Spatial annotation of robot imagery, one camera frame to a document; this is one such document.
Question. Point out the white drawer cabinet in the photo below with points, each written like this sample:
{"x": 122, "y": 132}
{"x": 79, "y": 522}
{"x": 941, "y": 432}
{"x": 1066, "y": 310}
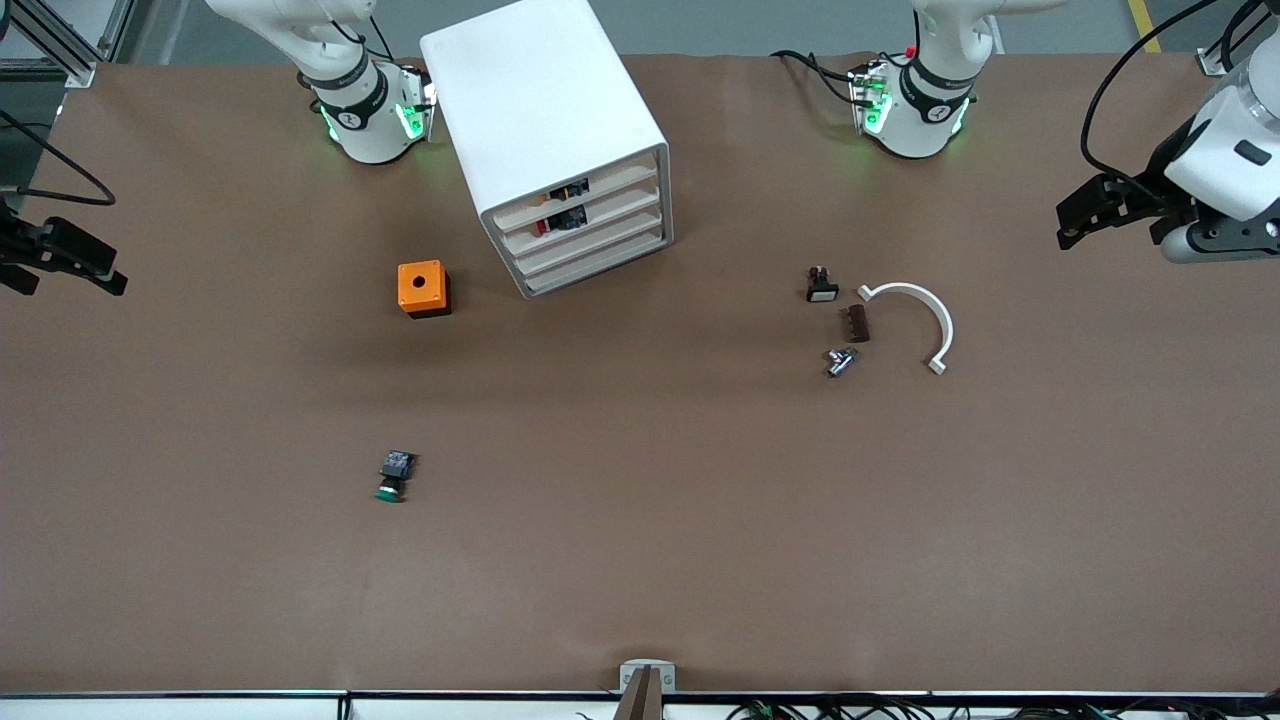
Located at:
{"x": 540, "y": 90}

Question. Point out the aluminium frame profile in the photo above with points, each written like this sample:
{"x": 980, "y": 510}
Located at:
{"x": 60, "y": 50}
{"x": 1212, "y": 62}

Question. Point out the white curved plastic bracket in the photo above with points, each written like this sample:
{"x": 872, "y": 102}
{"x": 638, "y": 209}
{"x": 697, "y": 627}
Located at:
{"x": 935, "y": 308}

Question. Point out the green push button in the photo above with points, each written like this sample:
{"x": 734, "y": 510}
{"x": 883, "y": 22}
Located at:
{"x": 394, "y": 475}

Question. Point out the black yellow blue component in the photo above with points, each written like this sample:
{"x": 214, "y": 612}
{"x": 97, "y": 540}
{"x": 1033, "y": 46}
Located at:
{"x": 568, "y": 188}

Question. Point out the white plastic drawer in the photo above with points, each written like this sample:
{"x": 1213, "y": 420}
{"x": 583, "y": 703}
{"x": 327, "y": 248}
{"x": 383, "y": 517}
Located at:
{"x": 590, "y": 243}

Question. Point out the black white-lens push button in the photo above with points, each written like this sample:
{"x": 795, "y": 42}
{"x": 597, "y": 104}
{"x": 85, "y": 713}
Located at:
{"x": 821, "y": 287}

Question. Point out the red blue component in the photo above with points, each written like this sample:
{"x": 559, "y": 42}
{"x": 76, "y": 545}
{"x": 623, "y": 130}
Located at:
{"x": 560, "y": 221}

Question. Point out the silver key switch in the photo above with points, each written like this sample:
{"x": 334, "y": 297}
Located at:
{"x": 840, "y": 361}

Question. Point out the grey metal table bracket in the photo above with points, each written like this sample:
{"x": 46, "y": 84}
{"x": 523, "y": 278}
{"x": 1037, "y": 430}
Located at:
{"x": 630, "y": 673}

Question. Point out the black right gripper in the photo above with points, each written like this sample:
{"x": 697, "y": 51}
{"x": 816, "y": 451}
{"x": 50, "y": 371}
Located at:
{"x": 12, "y": 243}

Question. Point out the orange button enclosure box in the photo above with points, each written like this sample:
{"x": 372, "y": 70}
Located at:
{"x": 420, "y": 283}

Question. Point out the brown terminal block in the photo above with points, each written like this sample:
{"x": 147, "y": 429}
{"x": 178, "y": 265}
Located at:
{"x": 855, "y": 324}

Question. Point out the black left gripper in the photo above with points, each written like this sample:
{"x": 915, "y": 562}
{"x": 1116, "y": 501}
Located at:
{"x": 1158, "y": 165}

